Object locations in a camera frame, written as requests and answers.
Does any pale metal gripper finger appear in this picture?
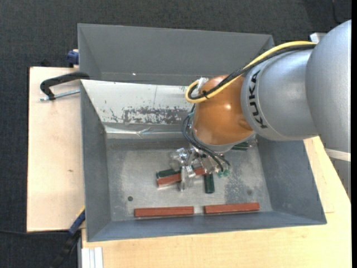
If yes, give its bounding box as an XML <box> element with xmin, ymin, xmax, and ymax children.
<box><xmin>178</xmin><ymin>165</ymin><xmax>196</xmax><ymax>193</ymax></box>
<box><xmin>168</xmin><ymin>148</ymin><xmax>187</xmax><ymax>170</ymax></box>

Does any dark green flat block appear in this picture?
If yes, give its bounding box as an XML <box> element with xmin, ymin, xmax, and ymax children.
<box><xmin>204</xmin><ymin>173</ymin><xmax>216</xmax><ymax>194</ymax></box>
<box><xmin>156</xmin><ymin>168</ymin><xmax>181</xmax><ymax>179</ymax></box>

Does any red-brown flat block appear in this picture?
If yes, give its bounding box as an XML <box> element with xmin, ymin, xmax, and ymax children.
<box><xmin>202</xmin><ymin>202</ymin><xmax>261</xmax><ymax>215</ymax></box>
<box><xmin>134</xmin><ymin>205</ymin><xmax>195</xmax><ymax>218</ymax></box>
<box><xmin>156</xmin><ymin>167</ymin><xmax>208</xmax><ymax>189</ymax></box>

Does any grey metal bin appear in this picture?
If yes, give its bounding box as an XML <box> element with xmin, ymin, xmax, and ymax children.
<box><xmin>77</xmin><ymin>23</ymin><xmax>328</xmax><ymax>243</ymax></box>

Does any pale wood board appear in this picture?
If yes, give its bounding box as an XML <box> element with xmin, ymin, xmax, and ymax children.
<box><xmin>26</xmin><ymin>66</ymin><xmax>86</xmax><ymax>233</ymax></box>

